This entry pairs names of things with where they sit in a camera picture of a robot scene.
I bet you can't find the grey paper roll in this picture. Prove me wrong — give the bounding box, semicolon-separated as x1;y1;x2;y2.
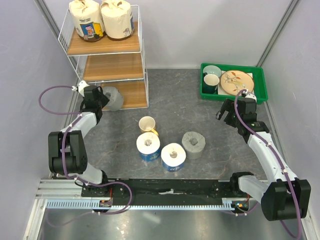
181;131;206;160
102;86;124;112

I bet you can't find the beige paper roll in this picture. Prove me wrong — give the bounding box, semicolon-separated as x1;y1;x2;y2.
68;0;106;42
100;0;135;41

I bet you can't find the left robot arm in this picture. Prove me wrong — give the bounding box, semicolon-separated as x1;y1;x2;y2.
48;85;110;197

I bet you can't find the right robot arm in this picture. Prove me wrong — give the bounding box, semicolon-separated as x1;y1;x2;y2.
216;97;311;221

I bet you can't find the orange floral plate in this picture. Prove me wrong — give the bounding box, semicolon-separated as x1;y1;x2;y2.
220;69;255;96

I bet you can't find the dark green white cup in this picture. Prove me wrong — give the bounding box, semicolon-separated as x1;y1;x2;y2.
202;74;220;94

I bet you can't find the green plastic tray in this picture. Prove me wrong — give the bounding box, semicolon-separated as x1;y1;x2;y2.
199;63;268;105

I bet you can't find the light green bowl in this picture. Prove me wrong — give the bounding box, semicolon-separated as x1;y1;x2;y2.
202;65;222;78

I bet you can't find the yellow ceramic mug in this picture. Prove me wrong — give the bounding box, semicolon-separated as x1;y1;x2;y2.
138;116;159;136

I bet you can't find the white blue paper roll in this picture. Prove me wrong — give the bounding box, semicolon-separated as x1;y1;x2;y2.
160;143;186;172
136;132;161;162

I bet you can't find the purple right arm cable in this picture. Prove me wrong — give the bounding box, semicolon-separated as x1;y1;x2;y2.
234;89;303;240

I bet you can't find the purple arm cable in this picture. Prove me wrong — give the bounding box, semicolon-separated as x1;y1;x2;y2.
37;85;83;182
234;89;303;240

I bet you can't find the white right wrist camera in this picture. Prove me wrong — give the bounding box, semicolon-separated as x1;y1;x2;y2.
241;88;257;102

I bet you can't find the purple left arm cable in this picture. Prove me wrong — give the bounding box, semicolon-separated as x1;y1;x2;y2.
37;85;83;182

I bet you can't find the white wire three-tier shelf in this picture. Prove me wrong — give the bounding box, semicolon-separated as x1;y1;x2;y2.
58;5;149;109

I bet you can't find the grey slotted cable duct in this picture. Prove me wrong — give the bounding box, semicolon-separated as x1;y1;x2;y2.
46;197;237;210

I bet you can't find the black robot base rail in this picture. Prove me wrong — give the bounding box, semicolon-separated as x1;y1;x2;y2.
81;177;260;207

